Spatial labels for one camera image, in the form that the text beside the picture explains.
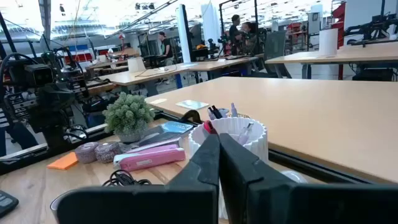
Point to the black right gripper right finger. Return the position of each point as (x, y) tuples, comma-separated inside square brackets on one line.
[(311, 205)]

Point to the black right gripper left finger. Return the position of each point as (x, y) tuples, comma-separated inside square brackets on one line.
[(140, 205)]

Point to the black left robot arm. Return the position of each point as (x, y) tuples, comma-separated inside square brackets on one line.
[(53, 138)]

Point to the black background robot arm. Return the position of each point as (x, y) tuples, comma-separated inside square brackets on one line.
[(371, 28)]

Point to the pink stapler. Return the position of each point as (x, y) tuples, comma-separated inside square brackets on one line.
[(149, 158)]

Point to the orange sticky note pad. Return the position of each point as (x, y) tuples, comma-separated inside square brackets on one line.
[(63, 161)]

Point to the glitter tape roll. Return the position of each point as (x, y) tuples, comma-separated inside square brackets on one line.
[(107, 152)]

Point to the pink white slim box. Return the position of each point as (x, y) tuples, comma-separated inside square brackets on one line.
[(155, 144)]

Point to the green artificial potted plant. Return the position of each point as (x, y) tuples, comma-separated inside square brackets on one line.
[(127, 115)]

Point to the clear cup with items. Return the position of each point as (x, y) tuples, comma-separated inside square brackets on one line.
[(258, 140)]

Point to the Yellowstone book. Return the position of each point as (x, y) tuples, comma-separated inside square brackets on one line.
[(174, 127)]

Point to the clear pen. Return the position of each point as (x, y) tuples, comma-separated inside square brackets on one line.
[(245, 133)]

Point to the light wooden background desk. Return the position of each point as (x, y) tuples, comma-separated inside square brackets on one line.
[(357, 53), (149, 74)]

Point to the black calculator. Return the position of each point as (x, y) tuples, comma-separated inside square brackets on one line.
[(7, 203)]

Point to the white plastic card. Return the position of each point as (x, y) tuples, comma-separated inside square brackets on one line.
[(192, 104)]

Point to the black marker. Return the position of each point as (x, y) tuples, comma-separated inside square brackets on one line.
[(215, 112)]

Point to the purple pen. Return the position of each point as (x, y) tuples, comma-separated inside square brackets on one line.
[(234, 109)]

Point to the person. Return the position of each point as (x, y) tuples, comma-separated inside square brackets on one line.
[(167, 46), (234, 31), (249, 39)]

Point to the grey office chair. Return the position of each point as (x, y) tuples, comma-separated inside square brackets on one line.
[(275, 46)]

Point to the white paper roll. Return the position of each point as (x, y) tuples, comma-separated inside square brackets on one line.
[(328, 42)]

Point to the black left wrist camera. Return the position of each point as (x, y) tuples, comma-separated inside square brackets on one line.
[(39, 75)]

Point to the black frame clamp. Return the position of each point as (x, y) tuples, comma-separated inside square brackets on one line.
[(191, 116)]

